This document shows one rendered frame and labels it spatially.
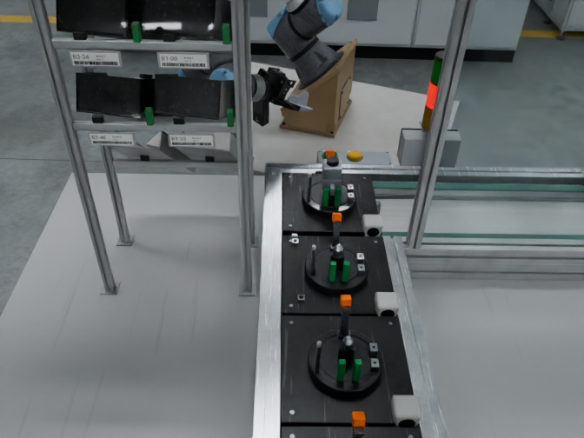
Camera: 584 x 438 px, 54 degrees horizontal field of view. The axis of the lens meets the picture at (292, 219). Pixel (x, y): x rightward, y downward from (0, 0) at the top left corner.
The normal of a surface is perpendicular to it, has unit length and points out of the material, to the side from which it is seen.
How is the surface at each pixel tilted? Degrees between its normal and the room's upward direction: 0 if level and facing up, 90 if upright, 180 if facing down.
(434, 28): 90
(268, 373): 0
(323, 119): 90
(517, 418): 0
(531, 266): 90
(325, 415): 0
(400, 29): 90
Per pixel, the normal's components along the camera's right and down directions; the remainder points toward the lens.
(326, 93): -0.30, 0.61
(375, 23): -0.01, 0.64
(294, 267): 0.03, -0.77
